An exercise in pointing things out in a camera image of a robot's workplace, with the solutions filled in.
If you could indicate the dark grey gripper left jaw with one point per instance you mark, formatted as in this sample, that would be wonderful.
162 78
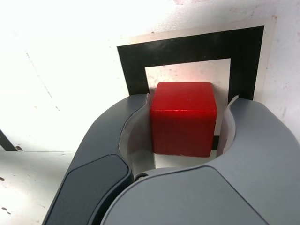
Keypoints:
93 164

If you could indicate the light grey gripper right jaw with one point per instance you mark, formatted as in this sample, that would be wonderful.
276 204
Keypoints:
211 199

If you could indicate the red cube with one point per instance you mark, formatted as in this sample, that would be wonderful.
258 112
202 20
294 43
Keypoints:
182 126

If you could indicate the black tape square outline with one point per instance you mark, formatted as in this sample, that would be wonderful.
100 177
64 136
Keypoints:
187 50

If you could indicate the black tape strip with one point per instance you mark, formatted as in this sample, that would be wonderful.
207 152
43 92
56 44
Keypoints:
7 143

